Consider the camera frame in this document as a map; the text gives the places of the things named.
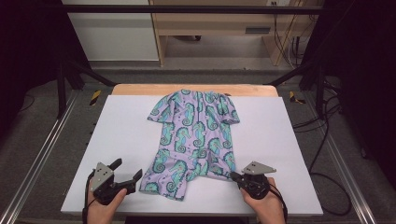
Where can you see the grey desk label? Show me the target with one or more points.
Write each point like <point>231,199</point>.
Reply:
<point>257,30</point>

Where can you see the person's right hand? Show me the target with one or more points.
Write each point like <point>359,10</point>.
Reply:
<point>267,210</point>

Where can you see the aluminium floor rail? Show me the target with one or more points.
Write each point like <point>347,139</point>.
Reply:
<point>345,174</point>
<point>37,161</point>

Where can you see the beige wooden desk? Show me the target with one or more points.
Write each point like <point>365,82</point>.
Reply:
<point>214,23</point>

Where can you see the purple seahorse print romper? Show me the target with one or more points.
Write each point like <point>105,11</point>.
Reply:
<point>196,133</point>

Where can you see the black metal stand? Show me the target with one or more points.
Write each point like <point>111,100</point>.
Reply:
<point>62,87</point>
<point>319,90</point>

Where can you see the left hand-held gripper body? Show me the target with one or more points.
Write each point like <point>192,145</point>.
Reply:
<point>104,183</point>

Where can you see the white cabinet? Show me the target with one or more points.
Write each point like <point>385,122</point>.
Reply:
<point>115,34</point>

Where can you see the black curtain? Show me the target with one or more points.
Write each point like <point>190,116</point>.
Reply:
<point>28,56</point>
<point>367,77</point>

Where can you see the white power strip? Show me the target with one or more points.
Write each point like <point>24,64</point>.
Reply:
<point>278,2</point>

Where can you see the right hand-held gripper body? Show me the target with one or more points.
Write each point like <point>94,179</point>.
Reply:
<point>255,185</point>

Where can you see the person's left hand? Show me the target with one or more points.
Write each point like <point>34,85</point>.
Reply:
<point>101,213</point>

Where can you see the black frame bar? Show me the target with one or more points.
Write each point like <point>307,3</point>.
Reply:
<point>186,9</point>

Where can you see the yellow black floor tape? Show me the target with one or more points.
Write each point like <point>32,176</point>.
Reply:
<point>95,97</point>
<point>294,97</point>

